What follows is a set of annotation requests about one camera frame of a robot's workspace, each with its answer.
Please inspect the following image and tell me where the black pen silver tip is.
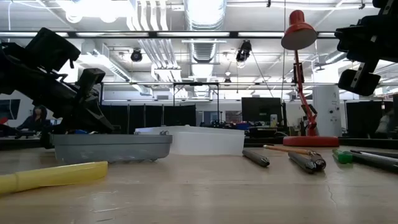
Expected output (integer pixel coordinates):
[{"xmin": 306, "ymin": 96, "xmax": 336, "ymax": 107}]
[{"xmin": 307, "ymin": 150, "xmax": 327, "ymax": 171}]

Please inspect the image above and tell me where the silver ceiling duct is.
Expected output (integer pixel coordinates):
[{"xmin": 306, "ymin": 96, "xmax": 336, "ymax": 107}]
[{"xmin": 183, "ymin": 0, "xmax": 228, "ymax": 63}]

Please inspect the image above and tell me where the dark wall screen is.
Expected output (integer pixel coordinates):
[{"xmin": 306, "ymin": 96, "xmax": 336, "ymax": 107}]
[{"xmin": 0, "ymin": 98, "xmax": 21, "ymax": 121}]

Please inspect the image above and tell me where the green marker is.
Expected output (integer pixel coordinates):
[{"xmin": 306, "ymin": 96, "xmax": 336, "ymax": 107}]
[{"xmin": 331, "ymin": 148, "xmax": 354, "ymax": 165}]

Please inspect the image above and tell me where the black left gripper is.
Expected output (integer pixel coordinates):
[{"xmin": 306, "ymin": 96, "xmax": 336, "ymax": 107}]
[{"xmin": 0, "ymin": 27, "xmax": 114, "ymax": 134}]

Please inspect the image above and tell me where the black pen white stripe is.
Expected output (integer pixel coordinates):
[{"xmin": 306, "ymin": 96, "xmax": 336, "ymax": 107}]
[{"xmin": 350, "ymin": 149, "xmax": 398, "ymax": 162}]

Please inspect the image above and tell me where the person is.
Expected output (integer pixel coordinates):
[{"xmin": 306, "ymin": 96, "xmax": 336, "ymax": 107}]
[
  {"xmin": 374, "ymin": 108, "xmax": 396, "ymax": 134},
  {"xmin": 17, "ymin": 105, "xmax": 50, "ymax": 131}
]

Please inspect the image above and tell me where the black hanging spotlight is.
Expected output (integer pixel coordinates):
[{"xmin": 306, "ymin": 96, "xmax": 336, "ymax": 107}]
[
  {"xmin": 130, "ymin": 48, "xmax": 144, "ymax": 63},
  {"xmin": 235, "ymin": 40, "xmax": 252, "ymax": 63}
]

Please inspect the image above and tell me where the yellow highlighter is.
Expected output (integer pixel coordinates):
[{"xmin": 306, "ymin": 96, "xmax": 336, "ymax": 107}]
[{"xmin": 0, "ymin": 161, "xmax": 109, "ymax": 195}]

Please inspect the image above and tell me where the black metal rig frame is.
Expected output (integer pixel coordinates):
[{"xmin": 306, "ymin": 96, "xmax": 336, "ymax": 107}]
[{"xmin": 0, "ymin": 137, "xmax": 398, "ymax": 149}]

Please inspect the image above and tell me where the orange wooden pencil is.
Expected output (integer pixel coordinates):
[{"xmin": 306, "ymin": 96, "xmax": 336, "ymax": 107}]
[{"xmin": 262, "ymin": 144, "xmax": 313, "ymax": 156}]

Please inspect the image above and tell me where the black metal stand frame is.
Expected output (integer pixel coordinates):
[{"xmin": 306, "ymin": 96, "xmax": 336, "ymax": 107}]
[{"xmin": 172, "ymin": 82, "xmax": 220, "ymax": 125}]

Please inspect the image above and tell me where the overhead bar with light strips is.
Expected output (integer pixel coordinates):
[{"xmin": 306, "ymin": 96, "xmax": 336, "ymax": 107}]
[{"xmin": 0, "ymin": 30, "xmax": 340, "ymax": 39}]

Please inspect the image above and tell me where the clear plastic supply box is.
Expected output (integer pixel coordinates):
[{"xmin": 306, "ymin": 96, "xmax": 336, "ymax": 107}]
[{"xmin": 134, "ymin": 124, "xmax": 246, "ymax": 156}]

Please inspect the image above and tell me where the black room divider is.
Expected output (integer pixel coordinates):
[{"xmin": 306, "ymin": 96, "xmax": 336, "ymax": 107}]
[{"xmin": 345, "ymin": 101, "xmax": 394, "ymax": 139}]

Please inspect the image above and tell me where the grey plastic box lid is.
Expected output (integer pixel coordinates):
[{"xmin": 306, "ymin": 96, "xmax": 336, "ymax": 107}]
[{"xmin": 51, "ymin": 130, "xmax": 174, "ymax": 165}]

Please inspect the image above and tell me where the black partition screen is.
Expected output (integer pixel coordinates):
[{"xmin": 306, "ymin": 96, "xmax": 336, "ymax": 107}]
[{"xmin": 101, "ymin": 104, "xmax": 197, "ymax": 134}]

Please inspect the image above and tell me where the white round column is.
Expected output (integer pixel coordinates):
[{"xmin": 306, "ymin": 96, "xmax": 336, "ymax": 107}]
[{"xmin": 312, "ymin": 85, "xmax": 342, "ymax": 138}]

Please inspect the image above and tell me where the dark grey pen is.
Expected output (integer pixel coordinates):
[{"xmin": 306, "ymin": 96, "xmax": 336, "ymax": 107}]
[
  {"xmin": 287, "ymin": 151, "xmax": 317, "ymax": 174},
  {"xmin": 241, "ymin": 149, "xmax": 271, "ymax": 168}
]

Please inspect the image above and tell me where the red desk lamp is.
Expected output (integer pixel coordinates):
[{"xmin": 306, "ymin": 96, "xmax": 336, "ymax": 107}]
[{"xmin": 280, "ymin": 9, "xmax": 340, "ymax": 148}]

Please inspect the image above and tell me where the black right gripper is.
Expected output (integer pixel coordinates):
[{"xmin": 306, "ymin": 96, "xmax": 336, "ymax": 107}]
[{"xmin": 335, "ymin": 0, "xmax": 398, "ymax": 96}]

